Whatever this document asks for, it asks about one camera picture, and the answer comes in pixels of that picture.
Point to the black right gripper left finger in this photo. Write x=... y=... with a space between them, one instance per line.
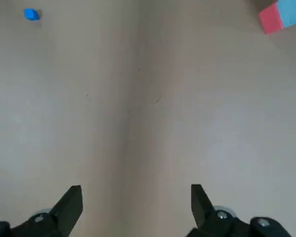
x=47 y=222

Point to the small blue magnetic cube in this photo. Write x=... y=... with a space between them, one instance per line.
x=30 y=14

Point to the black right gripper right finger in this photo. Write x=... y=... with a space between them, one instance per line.
x=219 y=222

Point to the red foam block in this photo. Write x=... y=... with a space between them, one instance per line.
x=270 y=19

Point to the light blue foam block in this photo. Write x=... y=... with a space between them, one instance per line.
x=292 y=12

